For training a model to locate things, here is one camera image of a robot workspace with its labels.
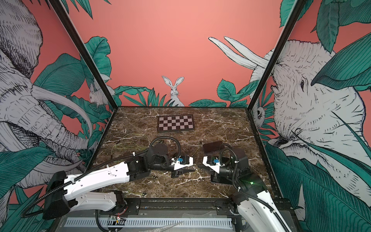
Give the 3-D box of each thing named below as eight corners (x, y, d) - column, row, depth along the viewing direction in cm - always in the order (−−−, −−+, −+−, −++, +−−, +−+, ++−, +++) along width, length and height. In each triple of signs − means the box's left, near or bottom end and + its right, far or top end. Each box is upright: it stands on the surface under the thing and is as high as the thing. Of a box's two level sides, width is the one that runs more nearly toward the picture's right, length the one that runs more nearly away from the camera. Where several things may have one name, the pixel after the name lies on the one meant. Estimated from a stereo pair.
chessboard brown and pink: (157, 132, 107) (156, 130, 104) (158, 118, 116) (157, 115, 113) (194, 130, 109) (194, 127, 106) (192, 116, 118) (192, 113, 115)
